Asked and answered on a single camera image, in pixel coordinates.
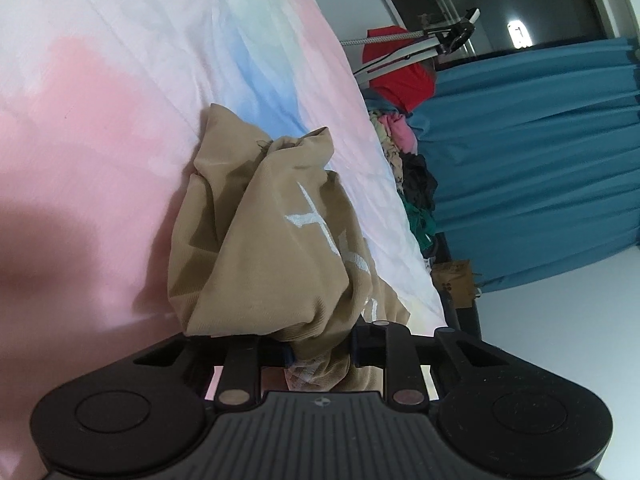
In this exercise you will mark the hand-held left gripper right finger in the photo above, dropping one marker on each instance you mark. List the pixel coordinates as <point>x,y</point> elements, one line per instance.
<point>357,347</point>

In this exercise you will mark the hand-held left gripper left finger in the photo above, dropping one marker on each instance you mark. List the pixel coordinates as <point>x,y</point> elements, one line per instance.
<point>272,355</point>

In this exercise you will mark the tan printed t-shirt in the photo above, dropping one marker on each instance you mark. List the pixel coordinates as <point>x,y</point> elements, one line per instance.
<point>270,260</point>

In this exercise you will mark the black sofa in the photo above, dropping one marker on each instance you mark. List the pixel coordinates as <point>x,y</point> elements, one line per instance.
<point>465,317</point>

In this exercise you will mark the brown paper bag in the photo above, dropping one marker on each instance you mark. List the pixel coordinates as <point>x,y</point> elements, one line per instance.
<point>452,282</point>

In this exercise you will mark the green garment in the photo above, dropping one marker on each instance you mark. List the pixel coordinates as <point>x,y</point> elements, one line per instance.
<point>422,227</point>

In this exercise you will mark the black garment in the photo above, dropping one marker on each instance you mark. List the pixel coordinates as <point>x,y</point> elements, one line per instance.
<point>420,180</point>

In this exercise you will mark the beige patterned garment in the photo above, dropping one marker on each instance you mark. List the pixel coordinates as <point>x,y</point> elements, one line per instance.
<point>396,170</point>

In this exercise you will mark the pink garment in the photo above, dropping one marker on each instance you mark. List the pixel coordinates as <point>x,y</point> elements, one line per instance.
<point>402,132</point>

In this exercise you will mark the pale yellow garment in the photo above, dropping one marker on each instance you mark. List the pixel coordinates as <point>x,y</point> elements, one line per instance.
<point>381,127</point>

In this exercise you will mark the red garment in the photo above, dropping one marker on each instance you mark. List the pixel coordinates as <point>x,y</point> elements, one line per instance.
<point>405,85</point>

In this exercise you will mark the pastel tie-dye bed cover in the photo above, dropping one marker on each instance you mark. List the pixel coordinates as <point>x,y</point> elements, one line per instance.
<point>100,110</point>

